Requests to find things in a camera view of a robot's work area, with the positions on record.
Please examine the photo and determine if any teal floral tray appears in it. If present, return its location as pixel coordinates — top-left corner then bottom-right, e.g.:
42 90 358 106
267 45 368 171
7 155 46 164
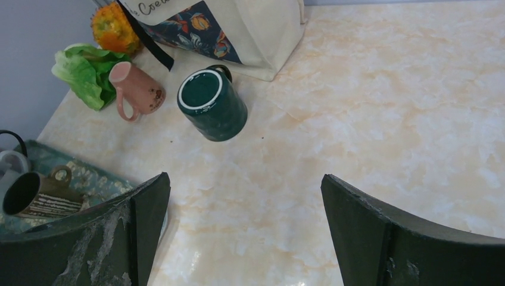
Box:
1 141 133 234

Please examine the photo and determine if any brown striped small mug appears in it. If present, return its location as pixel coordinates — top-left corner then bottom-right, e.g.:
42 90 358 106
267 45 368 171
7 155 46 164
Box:
2 165 84 218

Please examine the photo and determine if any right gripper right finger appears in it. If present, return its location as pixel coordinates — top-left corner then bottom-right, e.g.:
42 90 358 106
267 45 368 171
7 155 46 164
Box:
321 174 504 285

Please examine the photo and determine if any dark green mug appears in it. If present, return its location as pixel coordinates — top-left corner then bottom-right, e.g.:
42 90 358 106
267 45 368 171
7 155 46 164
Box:
177 64 248 142

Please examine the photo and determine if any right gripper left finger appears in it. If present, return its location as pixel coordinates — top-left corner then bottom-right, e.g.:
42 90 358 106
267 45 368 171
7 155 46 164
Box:
1 172 170 285

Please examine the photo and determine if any orange toy pineapple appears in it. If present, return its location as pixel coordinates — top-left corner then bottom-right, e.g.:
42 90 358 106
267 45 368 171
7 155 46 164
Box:
91 1 142 55

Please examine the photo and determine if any green toy lettuce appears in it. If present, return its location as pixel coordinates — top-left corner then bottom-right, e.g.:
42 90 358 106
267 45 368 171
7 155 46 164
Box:
51 43 131 111

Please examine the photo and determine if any canvas tote bag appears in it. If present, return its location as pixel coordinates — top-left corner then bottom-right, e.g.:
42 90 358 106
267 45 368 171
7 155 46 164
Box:
119 0 306 82

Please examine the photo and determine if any blue grey textured mug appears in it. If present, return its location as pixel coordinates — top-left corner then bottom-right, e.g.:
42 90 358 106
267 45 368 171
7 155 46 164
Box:
1 150 31 203

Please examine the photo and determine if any pink mug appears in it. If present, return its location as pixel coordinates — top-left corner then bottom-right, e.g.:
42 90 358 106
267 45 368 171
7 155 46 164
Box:
108 61 166 122

